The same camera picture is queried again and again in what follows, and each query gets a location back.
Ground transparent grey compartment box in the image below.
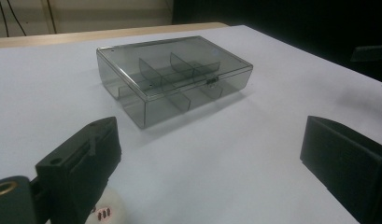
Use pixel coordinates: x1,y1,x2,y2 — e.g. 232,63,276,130
95,35,254,130

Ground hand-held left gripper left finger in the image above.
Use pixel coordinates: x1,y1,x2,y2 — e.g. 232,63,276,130
35,116,122,224

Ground white table mat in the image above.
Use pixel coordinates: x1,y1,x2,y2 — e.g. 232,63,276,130
0,24,382,224

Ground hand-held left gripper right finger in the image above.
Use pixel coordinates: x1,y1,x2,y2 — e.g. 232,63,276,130
300,115,382,224

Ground black wall cable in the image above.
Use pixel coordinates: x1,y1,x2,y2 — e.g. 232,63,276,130
0,0,28,38

